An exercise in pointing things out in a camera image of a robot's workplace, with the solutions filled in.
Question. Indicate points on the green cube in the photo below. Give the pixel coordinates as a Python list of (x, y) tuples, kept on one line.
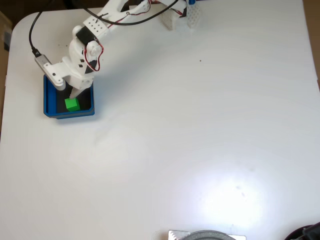
[(72, 104)]

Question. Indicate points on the blue square box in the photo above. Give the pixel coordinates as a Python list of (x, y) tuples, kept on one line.
[(75, 115)]

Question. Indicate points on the blue clamp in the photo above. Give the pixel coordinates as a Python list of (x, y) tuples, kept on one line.
[(192, 2)]

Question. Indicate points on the silver metal plate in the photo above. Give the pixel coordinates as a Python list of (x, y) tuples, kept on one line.
[(175, 235)]

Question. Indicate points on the grey round object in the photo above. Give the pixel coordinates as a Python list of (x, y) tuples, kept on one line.
[(207, 235)]

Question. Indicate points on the black object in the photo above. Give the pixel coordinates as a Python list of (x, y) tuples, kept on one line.
[(307, 232)]

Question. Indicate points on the silver gripper camera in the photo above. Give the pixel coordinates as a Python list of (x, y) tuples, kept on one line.
[(41, 60)]

